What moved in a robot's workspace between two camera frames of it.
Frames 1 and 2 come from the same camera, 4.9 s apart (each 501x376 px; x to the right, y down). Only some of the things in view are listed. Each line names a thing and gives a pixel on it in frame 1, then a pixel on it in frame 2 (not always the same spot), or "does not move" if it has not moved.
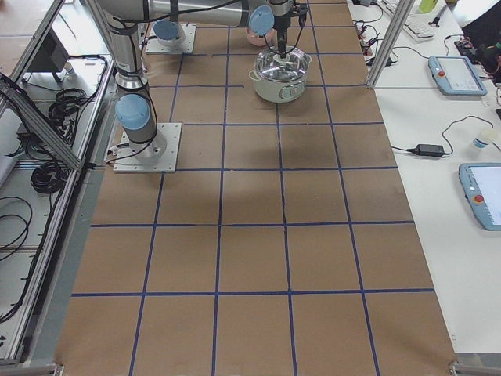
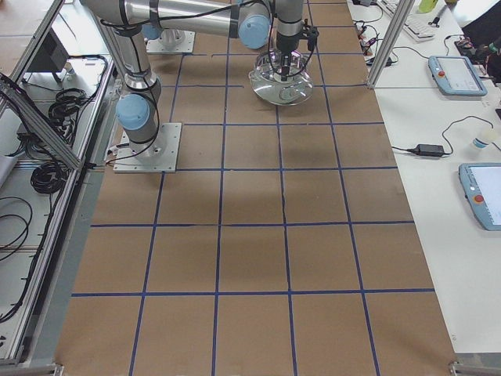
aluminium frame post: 403,10 does not move
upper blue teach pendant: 455,76 does not move
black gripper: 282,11 to 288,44
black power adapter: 427,150 does not move
